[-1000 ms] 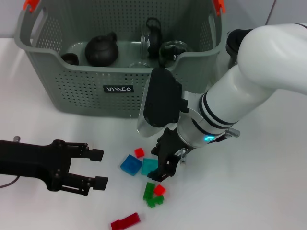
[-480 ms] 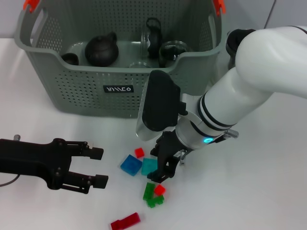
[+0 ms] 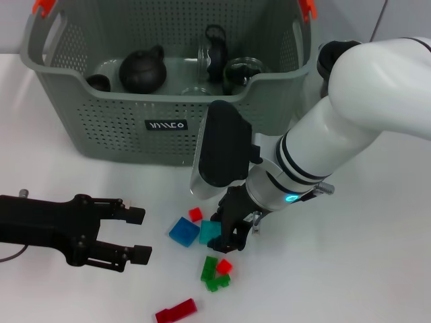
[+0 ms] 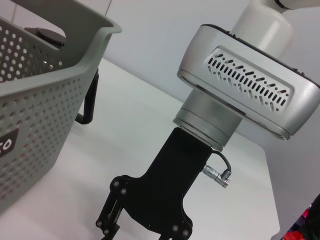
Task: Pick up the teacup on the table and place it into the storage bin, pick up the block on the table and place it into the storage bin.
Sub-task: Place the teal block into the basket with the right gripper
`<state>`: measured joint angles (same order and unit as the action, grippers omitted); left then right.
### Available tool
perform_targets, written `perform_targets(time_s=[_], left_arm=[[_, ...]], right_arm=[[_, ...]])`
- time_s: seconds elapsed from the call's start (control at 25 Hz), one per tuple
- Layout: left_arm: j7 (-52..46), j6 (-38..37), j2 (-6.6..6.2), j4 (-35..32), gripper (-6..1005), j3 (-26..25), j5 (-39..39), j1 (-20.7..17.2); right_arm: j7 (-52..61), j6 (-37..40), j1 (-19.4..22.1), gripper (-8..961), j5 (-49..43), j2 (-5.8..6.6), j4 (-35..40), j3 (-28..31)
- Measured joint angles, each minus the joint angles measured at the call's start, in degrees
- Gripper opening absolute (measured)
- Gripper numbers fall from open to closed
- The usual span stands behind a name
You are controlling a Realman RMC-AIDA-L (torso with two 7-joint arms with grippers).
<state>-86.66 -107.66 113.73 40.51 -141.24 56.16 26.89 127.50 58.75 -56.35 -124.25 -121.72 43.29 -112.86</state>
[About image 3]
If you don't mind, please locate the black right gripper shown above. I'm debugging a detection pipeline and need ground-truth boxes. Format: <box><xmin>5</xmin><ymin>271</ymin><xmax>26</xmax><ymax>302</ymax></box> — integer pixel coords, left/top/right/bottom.
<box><xmin>207</xmin><ymin>184</ymin><xmax>263</xmax><ymax>254</ymax></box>

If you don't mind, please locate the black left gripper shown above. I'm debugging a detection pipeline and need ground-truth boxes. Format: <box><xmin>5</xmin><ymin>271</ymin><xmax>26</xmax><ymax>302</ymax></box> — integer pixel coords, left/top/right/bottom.
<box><xmin>0</xmin><ymin>193</ymin><xmax>153</xmax><ymax>273</ymax></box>

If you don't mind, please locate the cyan square toy brick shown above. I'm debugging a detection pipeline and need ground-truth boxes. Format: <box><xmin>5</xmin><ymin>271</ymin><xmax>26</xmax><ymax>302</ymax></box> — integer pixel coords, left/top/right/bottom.
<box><xmin>198</xmin><ymin>220</ymin><xmax>224</xmax><ymax>246</ymax></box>

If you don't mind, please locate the dark red long brick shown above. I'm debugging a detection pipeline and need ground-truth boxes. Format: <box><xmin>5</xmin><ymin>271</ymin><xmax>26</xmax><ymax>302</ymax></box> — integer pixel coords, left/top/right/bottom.
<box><xmin>154</xmin><ymin>297</ymin><xmax>198</xmax><ymax>323</ymax></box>

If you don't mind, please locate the glass teacup black base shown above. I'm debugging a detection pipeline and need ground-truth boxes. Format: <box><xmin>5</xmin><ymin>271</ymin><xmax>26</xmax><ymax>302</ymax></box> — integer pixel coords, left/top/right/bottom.
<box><xmin>180</xmin><ymin>85</ymin><xmax>212</xmax><ymax>97</ymax></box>
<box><xmin>197</xmin><ymin>25</ymin><xmax>229</xmax><ymax>83</ymax></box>
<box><xmin>222</xmin><ymin>57</ymin><xmax>263</xmax><ymax>96</ymax></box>

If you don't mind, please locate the grey perforated storage bin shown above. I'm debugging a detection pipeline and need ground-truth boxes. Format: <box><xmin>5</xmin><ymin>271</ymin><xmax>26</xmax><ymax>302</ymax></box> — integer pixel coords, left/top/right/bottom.
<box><xmin>18</xmin><ymin>0</ymin><xmax>319</xmax><ymax>168</ymax></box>

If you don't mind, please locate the dark clay teacup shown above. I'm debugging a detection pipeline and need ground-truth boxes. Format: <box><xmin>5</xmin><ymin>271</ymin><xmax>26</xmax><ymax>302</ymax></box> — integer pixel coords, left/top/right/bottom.
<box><xmin>86</xmin><ymin>74</ymin><xmax>111</xmax><ymax>92</ymax></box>

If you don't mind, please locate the blue square toy brick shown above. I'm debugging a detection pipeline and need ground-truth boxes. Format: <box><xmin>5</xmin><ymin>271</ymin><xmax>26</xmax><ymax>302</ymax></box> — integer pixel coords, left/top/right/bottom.
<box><xmin>168</xmin><ymin>217</ymin><xmax>201</xmax><ymax>249</ymax></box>

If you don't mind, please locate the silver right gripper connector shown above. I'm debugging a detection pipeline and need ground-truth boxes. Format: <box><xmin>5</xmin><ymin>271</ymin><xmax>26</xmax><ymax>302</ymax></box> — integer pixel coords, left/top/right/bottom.
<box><xmin>251</xmin><ymin>211</ymin><xmax>263</xmax><ymax>236</ymax></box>

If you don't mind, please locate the green long toy brick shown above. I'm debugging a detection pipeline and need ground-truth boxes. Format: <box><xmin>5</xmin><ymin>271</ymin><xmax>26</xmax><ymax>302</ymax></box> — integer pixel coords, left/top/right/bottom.
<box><xmin>200</xmin><ymin>255</ymin><xmax>218</xmax><ymax>283</ymax></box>

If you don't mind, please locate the green stepped toy brick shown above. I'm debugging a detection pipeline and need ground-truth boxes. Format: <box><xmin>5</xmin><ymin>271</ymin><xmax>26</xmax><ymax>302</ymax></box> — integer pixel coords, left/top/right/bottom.
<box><xmin>205</xmin><ymin>274</ymin><xmax>232</xmax><ymax>293</ymax></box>

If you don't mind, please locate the dark clay teapot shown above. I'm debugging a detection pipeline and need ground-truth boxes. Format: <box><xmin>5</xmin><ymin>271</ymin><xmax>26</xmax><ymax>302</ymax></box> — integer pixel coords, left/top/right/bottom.
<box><xmin>119</xmin><ymin>44</ymin><xmax>168</xmax><ymax>95</ymax></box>

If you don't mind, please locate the grey right gripper cable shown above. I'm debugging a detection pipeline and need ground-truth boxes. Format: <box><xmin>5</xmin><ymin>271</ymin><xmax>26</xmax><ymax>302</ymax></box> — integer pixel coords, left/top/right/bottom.
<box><xmin>315</xmin><ymin>181</ymin><xmax>335</xmax><ymax>196</ymax></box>

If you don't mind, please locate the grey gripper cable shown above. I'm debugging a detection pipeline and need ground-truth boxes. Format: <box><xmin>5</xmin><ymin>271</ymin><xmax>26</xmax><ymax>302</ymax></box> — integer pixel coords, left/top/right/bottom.
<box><xmin>315</xmin><ymin>181</ymin><xmax>335</xmax><ymax>196</ymax></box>
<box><xmin>0</xmin><ymin>244</ymin><xmax>28</xmax><ymax>264</ymax></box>

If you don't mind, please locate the grey left gripper cable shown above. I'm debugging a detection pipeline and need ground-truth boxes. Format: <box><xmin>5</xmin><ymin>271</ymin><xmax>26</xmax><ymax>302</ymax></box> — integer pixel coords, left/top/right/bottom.
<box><xmin>0</xmin><ymin>244</ymin><xmax>28</xmax><ymax>264</ymax></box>

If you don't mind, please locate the glass pitcher black handle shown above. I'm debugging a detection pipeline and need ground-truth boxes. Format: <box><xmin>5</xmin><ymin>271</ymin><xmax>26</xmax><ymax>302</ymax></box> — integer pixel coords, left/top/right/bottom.
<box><xmin>316</xmin><ymin>39</ymin><xmax>363</xmax><ymax>100</ymax></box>

